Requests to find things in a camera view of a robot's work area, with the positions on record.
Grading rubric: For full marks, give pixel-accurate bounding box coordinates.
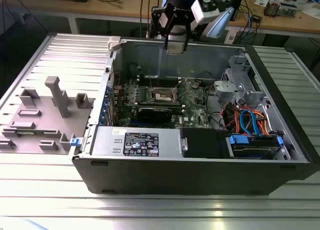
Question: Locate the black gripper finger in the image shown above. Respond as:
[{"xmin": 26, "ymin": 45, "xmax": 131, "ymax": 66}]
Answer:
[
  {"xmin": 183, "ymin": 21, "xmax": 195, "ymax": 52},
  {"xmin": 150, "ymin": 6, "xmax": 176, "ymax": 51}
]

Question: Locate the silver CPU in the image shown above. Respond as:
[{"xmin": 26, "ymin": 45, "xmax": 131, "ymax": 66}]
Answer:
[{"xmin": 166, "ymin": 46, "xmax": 186, "ymax": 56}]

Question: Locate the metal socket cover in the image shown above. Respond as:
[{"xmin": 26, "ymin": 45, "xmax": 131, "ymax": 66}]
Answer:
[{"xmin": 172, "ymin": 78, "xmax": 191, "ymax": 102}]

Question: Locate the CPU socket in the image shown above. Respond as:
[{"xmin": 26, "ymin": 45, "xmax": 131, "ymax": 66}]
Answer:
[{"xmin": 149, "ymin": 85, "xmax": 179, "ymax": 102}]

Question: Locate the white printed label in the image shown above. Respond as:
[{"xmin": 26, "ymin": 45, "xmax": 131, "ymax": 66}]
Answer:
[{"xmin": 224, "ymin": 27, "xmax": 238, "ymax": 44}]

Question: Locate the silver metal drive cage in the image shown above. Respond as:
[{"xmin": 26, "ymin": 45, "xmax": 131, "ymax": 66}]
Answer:
[{"xmin": 213, "ymin": 54, "xmax": 272, "ymax": 113}]

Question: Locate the green motherboard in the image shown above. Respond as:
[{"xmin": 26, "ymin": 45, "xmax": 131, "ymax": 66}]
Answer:
[{"xmin": 112, "ymin": 76, "xmax": 218, "ymax": 130}]

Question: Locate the black graphics card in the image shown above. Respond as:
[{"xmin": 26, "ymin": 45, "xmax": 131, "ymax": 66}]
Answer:
[{"xmin": 117, "ymin": 103, "xmax": 185, "ymax": 124}]

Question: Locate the small heatsink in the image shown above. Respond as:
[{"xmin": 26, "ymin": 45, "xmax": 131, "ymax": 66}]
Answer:
[{"xmin": 264, "ymin": 1, "xmax": 280, "ymax": 17}]

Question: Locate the black plastic shroud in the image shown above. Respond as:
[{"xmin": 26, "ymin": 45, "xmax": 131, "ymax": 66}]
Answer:
[{"xmin": 180, "ymin": 127, "xmax": 235, "ymax": 159}]

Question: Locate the wooden desk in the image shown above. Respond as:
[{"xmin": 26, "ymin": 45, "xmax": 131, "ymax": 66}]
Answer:
[{"xmin": 0, "ymin": 0, "xmax": 320, "ymax": 38}]

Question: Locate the grey electronic device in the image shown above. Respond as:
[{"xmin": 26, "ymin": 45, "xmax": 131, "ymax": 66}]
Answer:
[{"xmin": 278, "ymin": 1, "xmax": 298, "ymax": 18}]

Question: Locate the hard disk blue carrier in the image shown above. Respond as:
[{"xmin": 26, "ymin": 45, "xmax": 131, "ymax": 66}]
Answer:
[{"xmin": 226, "ymin": 133, "xmax": 285, "ymax": 160}]

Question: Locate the silver power supply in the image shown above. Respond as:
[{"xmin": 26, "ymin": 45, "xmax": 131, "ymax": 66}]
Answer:
[{"xmin": 91, "ymin": 126, "xmax": 182, "ymax": 158}]

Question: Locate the grey parts rack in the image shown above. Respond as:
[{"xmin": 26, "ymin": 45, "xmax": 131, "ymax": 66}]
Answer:
[{"xmin": 0, "ymin": 76, "xmax": 97, "ymax": 155}]

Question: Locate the black open PC case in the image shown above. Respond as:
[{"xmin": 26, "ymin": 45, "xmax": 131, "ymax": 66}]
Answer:
[{"xmin": 71, "ymin": 36, "xmax": 320, "ymax": 195}]

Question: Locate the green RAM stick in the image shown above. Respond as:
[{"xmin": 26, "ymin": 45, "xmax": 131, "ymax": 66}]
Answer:
[{"xmin": 14, "ymin": 130, "xmax": 46, "ymax": 136}]

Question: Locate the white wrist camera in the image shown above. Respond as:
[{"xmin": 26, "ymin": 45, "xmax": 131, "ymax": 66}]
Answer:
[{"xmin": 191, "ymin": 0, "xmax": 220, "ymax": 25}]

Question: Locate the blue wire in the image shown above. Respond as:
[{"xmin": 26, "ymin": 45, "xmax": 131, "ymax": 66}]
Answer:
[{"xmin": 239, "ymin": 109, "xmax": 261, "ymax": 137}]

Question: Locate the orange wire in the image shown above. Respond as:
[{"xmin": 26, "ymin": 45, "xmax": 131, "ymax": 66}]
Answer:
[{"xmin": 251, "ymin": 110, "xmax": 272, "ymax": 137}]

